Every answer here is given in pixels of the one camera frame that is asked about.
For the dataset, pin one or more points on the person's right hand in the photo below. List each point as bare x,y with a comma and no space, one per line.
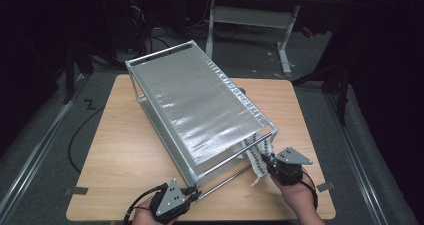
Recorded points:
296,195

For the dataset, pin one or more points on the person's left hand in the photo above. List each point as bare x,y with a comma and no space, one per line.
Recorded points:
146,216

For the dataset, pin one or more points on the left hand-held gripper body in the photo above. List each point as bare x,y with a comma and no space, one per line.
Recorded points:
170,200

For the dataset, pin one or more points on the desk with white metal legs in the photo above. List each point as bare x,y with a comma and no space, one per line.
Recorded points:
250,16

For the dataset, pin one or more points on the metal floor rail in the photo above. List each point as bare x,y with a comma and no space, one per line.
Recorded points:
36,151
356,158

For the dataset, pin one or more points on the dark computer tower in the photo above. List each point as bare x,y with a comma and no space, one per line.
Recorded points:
138,18

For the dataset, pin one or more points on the black stand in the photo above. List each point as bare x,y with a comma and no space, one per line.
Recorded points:
69,75
340,91

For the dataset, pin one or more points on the two-tier metal shelf rack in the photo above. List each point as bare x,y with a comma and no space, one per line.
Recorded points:
196,105

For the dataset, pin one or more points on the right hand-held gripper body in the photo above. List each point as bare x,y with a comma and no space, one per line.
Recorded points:
290,168

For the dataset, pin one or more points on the grey tape strip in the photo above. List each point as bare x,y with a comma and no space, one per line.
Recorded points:
325,186
77,190

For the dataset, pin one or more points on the white cloth with dark pattern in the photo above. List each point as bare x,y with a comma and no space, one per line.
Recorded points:
258,158

